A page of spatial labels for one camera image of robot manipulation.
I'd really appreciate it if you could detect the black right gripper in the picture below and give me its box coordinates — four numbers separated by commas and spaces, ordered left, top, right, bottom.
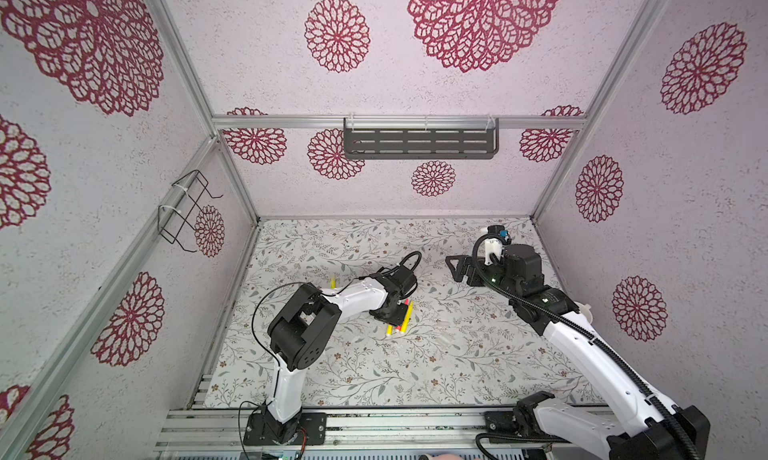
447, 253, 520, 305

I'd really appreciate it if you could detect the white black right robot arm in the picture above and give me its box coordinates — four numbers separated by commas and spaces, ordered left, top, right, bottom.
445, 234, 710, 459

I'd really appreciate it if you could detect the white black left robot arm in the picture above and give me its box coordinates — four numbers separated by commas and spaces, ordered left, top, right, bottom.
252, 264, 418, 444

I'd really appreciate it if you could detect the pink highlighter pen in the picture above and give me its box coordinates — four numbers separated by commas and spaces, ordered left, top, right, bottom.
394, 299, 411, 332

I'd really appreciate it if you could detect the yellow highlighter right of pile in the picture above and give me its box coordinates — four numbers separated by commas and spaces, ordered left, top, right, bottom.
398, 301, 414, 334

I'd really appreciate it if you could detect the white mug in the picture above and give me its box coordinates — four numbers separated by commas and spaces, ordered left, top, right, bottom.
578, 303, 593, 322

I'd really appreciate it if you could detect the black corrugated right cable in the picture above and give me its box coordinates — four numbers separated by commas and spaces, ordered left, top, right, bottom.
470, 233, 703, 460

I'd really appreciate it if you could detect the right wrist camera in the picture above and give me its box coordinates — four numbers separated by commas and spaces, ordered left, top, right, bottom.
483, 224, 511, 265

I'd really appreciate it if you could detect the dark grey wall shelf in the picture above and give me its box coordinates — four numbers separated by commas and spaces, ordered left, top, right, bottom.
342, 118, 499, 160

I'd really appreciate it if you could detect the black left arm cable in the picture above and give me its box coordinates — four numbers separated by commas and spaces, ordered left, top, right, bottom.
236, 250, 424, 460

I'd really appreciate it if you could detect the black wire wall basket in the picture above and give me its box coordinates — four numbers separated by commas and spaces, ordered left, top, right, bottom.
156, 169, 225, 257

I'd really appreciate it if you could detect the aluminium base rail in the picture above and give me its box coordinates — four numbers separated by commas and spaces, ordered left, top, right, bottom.
152, 372, 607, 460

